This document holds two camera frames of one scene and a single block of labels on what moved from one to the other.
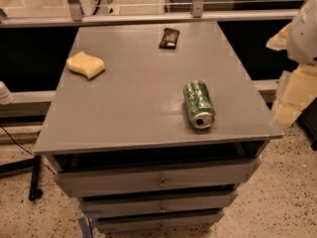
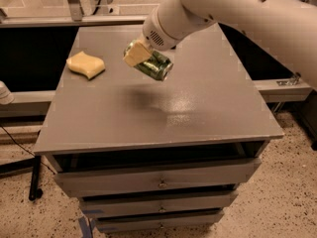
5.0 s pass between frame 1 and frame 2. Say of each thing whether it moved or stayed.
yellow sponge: stayed
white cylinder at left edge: stayed
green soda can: moved
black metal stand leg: stayed
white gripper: moved
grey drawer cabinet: stayed
